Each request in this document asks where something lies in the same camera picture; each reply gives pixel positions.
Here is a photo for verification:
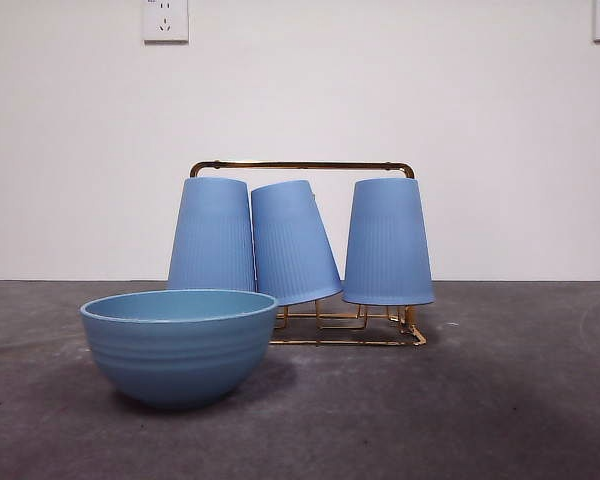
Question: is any blue ribbed plastic cup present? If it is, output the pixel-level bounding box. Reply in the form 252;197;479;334
250;180;344;306
341;178;436;306
167;176;258;294

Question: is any blue ribbed bowl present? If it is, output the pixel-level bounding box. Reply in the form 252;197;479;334
78;288;280;412

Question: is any gold wire cup rack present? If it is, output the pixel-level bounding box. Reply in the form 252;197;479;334
188;159;428;347

